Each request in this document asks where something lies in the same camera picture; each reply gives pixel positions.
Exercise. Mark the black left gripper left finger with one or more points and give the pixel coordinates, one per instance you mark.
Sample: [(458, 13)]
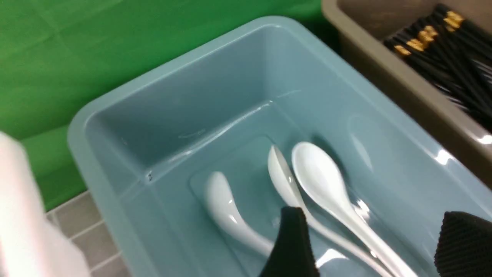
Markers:
[(292, 255)]

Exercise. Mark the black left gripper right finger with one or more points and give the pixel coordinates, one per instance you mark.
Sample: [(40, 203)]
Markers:
[(464, 247)]

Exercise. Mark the white ceramic spoon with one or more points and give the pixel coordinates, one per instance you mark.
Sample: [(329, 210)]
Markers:
[(221, 207)]

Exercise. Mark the white spoon left in bin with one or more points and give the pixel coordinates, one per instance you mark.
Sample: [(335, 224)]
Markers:
[(286, 186)]

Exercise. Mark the white spoon in bin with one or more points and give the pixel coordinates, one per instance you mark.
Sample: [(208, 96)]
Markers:
[(322, 181), (286, 186)]

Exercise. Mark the white spoon right in bin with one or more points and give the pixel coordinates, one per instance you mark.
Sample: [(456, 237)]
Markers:
[(322, 181)]

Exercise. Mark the teal plastic bin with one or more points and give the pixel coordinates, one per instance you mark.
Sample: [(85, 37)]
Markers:
[(146, 149)]

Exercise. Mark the black chopsticks pile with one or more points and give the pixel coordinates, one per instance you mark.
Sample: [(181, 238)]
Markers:
[(453, 54)]

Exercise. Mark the grey checked tablecloth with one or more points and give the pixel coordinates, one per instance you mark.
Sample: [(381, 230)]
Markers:
[(80, 220)]

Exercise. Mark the brown plastic bin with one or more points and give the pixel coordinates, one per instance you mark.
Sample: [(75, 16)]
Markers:
[(361, 24)]

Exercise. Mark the large white plastic bin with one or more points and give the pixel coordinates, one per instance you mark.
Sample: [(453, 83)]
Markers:
[(31, 246)]

